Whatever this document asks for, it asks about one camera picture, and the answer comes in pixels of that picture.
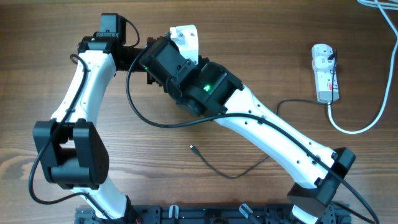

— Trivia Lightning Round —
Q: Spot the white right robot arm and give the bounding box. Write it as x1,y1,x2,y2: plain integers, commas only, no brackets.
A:
136,37,355,223

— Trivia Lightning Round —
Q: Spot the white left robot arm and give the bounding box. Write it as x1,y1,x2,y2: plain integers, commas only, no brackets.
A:
28,13,142,223

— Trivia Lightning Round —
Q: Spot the white charger adapter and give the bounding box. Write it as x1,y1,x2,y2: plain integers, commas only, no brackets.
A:
313,54,335,71

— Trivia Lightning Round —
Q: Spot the white power strip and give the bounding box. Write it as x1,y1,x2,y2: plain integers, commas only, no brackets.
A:
312,44,340,104

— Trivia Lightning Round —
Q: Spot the black USB charger cable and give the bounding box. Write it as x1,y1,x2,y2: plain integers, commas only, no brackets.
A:
190,49,338,180

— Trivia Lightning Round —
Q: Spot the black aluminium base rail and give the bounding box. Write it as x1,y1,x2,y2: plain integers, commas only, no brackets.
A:
74,204,352,224

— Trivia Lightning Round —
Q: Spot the white power strip cable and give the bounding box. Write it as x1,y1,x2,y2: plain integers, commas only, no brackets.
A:
326,0,398,135

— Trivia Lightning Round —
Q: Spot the white cable bundle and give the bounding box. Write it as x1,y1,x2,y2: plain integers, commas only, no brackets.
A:
356,0,398,11

